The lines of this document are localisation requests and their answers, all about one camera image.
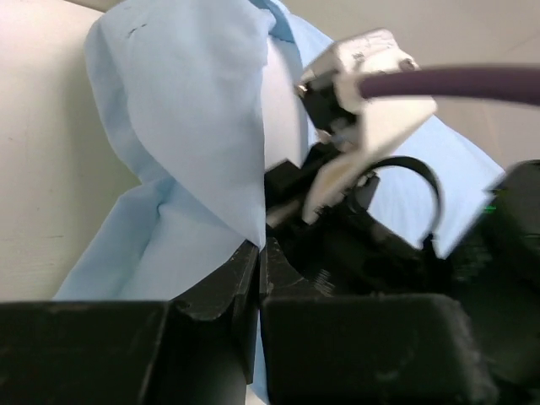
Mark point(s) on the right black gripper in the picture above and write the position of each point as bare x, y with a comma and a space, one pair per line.
493, 269

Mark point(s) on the white pillow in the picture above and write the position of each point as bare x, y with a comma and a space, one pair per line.
285, 123

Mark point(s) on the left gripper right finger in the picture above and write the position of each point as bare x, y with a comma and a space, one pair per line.
374, 349

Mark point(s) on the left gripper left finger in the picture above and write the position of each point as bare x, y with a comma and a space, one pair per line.
195, 349

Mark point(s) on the light blue pillowcase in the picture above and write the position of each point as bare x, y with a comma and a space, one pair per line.
177, 85

